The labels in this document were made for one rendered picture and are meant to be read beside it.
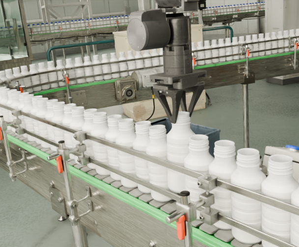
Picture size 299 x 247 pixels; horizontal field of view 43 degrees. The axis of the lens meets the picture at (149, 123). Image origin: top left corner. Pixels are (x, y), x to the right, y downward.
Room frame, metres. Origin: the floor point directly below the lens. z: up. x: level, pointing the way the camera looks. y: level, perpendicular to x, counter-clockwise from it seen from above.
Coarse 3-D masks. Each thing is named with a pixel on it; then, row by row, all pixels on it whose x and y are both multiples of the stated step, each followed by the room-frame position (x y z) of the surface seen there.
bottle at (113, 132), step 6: (108, 120) 0.92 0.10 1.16; (114, 120) 0.91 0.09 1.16; (108, 126) 0.93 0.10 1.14; (114, 126) 0.91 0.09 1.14; (108, 132) 0.92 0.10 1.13; (114, 132) 0.91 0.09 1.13; (108, 138) 0.91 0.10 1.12; (114, 138) 0.90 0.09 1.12; (108, 150) 0.91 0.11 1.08; (114, 150) 0.90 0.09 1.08; (108, 156) 0.92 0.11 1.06; (114, 156) 0.90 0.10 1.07; (114, 162) 0.90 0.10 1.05; (114, 174) 0.91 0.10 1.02; (120, 180) 0.91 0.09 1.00
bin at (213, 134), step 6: (162, 120) 1.63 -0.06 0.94; (168, 120) 1.63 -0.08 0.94; (168, 126) 1.63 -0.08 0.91; (192, 126) 1.51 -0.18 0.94; (198, 126) 1.49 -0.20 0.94; (204, 126) 1.46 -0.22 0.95; (168, 132) 1.63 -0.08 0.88; (198, 132) 1.49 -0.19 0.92; (204, 132) 1.46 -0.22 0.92; (210, 132) 1.38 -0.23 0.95; (216, 132) 1.39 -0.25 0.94; (210, 138) 1.37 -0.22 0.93; (216, 138) 1.39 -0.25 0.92; (210, 144) 1.37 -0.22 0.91; (210, 150) 1.37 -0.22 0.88
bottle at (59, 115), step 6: (60, 102) 1.17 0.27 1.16; (54, 108) 1.14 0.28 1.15; (60, 108) 1.14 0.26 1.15; (54, 114) 1.14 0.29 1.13; (60, 114) 1.14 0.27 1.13; (54, 120) 1.13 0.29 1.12; (60, 120) 1.13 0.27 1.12; (54, 132) 1.13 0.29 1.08; (60, 132) 1.12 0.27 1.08; (54, 138) 1.14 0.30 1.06; (60, 138) 1.13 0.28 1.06
